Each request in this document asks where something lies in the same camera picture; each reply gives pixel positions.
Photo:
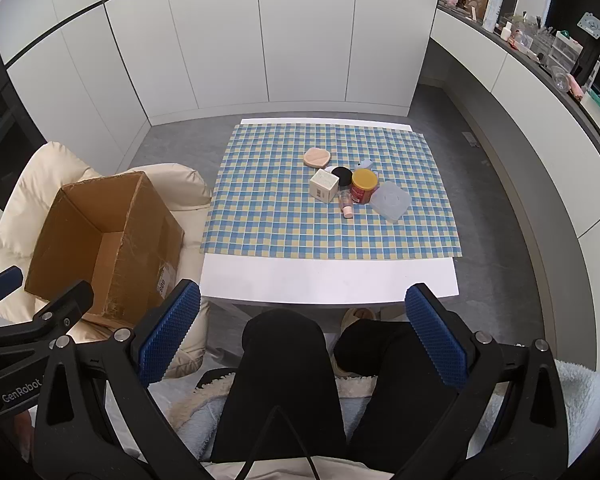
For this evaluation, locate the brown cardboard box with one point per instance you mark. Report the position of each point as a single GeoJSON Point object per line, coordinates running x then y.
{"type": "Point", "coordinates": [80, 220]}

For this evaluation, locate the light blue fleece jacket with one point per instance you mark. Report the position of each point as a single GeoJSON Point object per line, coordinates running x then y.
{"type": "Point", "coordinates": [580, 395]}

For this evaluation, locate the cream top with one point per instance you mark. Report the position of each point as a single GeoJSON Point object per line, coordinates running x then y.
{"type": "Point", "coordinates": [290, 470]}

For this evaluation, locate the translucent square container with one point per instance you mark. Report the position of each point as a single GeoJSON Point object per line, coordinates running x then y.
{"type": "Point", "coordinates": [390, 201]}

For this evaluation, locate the clear plastic cup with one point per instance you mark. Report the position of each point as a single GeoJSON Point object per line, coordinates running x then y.
{"type": "Point", "coordinates": [559, 79]}

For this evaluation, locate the grey plastic case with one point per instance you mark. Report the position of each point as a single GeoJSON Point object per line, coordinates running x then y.
{"type": "Point", "coordinates": [365, 164]}

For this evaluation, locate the beige slipper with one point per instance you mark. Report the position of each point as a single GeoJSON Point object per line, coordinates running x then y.
{"type": "Point", "coordinates": [357, 316]}
{"type": "Point", "coordinates": [341, 362]}

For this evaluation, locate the blue yellow checkered tablecloth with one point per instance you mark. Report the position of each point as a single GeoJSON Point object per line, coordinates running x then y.
{"type": "Point", "coordinates": [280, 230]}

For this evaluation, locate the white spray bottle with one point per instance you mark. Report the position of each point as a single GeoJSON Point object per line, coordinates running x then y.
{"type": "Point", "coordinates": [492, 10]}

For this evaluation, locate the cream padded armchair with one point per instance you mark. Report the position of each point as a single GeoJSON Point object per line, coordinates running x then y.
{"type": "Point", "coordinates": [30, 170]}

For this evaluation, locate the clear bottle with pink cap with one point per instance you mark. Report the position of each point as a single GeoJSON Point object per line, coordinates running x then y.
{"type": "Point", "coordinates": [346, 207]}

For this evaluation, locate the beige powder puff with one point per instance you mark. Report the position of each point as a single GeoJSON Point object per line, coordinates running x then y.
{"type": "Point", "coordinates": [316, 158]}

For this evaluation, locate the white table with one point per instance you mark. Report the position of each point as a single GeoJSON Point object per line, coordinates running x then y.
{"type": "Point", "coordinates": [330, 280]}

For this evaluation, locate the pink cloth bundle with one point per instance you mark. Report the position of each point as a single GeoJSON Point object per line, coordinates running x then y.
{"type": "Point", "coordinates": [575, 87]}

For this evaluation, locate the black glass cabinet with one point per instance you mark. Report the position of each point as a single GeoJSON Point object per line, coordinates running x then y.
{"type": "Point", "coordinates": [0, 125]}

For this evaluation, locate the small white bottle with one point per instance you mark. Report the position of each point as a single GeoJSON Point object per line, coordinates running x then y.
{"type": "Point", "coordinates": [505, 32]}

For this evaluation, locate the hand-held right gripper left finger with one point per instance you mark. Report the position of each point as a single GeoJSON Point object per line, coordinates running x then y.
{"type": "Point", "coordinates": [172, 325]}

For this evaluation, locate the black round powder puff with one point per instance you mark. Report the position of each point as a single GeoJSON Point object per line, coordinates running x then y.
{"type": "Point", "coordinates": [343, 176]}

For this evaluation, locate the white wall cabinets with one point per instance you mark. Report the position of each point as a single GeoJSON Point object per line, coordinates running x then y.
{"type": "Point", "coordinates": [280, 35]}

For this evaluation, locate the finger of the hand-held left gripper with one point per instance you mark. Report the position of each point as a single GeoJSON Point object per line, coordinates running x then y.
{"type": "Point", "coordinates": [70, 302]}
{"type": "Point", "coordinates": [2, 280]}

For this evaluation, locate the white counter with dark top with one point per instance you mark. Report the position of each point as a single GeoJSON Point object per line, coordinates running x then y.
{"type": "Point", "coordinates": [530, 110]}

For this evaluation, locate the floor socket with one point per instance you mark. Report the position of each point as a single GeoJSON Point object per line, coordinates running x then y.
{"type": "Point", "coordinates": [471, 140]}

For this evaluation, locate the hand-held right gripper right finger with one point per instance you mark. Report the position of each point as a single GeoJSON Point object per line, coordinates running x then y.
{"type": "Point", "coordinates": [437, 335]}

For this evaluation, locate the jar with yellow lid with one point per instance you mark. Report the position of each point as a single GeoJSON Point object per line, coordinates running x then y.
{"type": "Point", "coordinates": [364, 180]}

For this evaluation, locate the white square box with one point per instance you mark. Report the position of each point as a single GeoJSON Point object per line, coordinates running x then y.
{"type": "Point", "coordinates": [324, 186]}

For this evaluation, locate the clear drawer organiser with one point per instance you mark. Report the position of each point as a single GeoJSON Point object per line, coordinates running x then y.
{"type": "Point", "coordinates": [566, 50]}

